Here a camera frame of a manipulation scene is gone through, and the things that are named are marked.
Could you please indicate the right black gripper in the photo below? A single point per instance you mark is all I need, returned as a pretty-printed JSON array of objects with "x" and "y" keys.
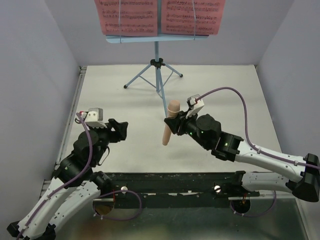
[{"x": 174, "y": 123}]

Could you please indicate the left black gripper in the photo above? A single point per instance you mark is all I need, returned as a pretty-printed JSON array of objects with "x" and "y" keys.
[{"x": 120, "y": 134}]

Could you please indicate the blue music stand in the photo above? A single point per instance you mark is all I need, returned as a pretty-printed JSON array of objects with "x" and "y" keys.
[{"x": 157, "y": 62}]

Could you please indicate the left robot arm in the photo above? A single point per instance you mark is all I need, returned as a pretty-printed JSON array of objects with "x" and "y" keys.
[{"x": 73, "y": 183}]

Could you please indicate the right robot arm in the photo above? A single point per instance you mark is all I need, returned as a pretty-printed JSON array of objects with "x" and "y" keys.
[{"x": 298, "y": 175}]

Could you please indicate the right pink sheet music page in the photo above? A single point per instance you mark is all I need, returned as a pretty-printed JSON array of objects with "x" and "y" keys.
[{"x": 191, "y": 17}]

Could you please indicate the pink sheet music page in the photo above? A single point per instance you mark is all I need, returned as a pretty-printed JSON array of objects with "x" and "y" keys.
[
  {"x": 128, "y": 18},
  {"x": 191, "y": 17}
]

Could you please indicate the left pink sheet music page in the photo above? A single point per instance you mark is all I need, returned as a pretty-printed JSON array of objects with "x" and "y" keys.
[{"x": 128, "y": 18}]

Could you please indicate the metal front plate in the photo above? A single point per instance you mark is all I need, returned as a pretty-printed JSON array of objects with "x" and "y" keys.
[{"x": 289, "y": 220}]

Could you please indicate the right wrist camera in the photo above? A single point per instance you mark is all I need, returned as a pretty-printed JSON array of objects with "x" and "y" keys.
[{"x": 194, "y": 105}]

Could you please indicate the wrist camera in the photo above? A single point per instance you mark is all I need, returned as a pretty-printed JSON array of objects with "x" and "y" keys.
[
  {"x": 194, "y": 105},
  {"x": 94, "y": 118}
]

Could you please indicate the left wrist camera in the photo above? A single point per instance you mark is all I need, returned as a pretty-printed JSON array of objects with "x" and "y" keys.
[{"x": 94, "y": 118}]

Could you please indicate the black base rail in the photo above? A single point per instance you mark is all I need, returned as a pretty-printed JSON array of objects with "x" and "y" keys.
[{"x": 170, "y": 190}]

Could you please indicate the left aluminium edge rail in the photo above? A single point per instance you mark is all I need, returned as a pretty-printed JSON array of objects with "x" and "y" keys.
[{"x": 71, "y": 116}]

